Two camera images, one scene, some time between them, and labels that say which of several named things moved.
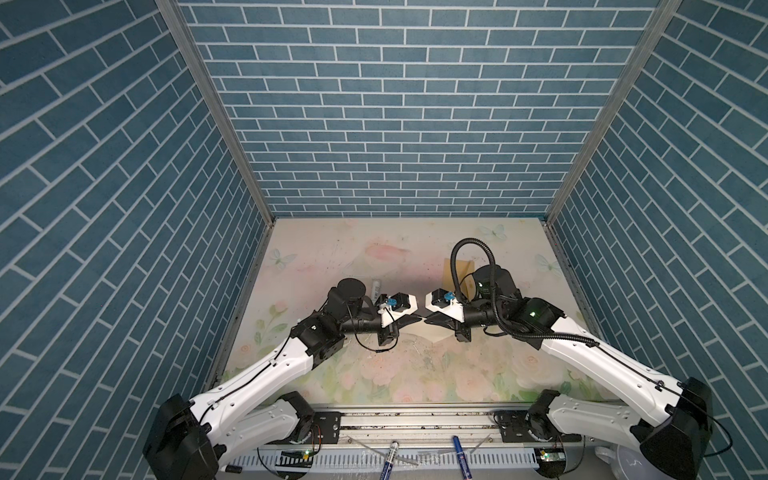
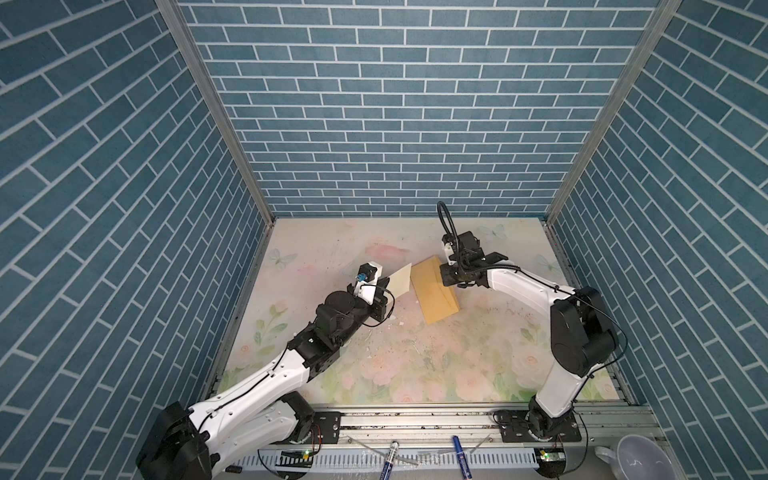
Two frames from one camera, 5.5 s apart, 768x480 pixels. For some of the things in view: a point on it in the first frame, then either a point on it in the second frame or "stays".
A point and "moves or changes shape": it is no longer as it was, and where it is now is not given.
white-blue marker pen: x=389 y=462 stays
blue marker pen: x=467 y=474 stays
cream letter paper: x=428 y=331 -> x=399 y=282
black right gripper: x=461 y=331 -> x=447 y=277
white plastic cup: x=629 y=463 stays
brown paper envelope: x=466 y=278 moves or changes shape
